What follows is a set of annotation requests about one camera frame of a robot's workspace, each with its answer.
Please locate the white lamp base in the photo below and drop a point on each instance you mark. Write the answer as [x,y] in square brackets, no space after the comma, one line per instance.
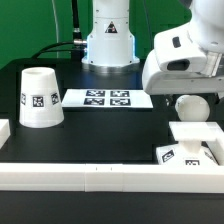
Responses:
[191,147]

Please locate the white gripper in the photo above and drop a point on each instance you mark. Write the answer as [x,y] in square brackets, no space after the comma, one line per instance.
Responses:
[157,82]

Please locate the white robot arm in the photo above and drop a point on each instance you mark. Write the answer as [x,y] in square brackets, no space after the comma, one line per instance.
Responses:
[111,45]

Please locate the white lamp bulb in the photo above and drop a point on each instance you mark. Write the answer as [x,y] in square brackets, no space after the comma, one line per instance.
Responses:
[192,108]

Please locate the white front wall bar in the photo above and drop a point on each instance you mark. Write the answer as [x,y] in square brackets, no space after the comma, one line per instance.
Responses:
[110,178]

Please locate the white marker tag board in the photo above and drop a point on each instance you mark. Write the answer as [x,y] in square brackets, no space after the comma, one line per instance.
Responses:
[102,98]

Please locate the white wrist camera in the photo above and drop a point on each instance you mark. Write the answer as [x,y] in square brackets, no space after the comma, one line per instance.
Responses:
[176,52]

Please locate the white lamp shade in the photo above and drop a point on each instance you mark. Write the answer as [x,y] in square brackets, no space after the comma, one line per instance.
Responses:
[40,104]

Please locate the white left wall bar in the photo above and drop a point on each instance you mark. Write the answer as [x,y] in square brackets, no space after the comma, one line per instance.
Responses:
[4,131]

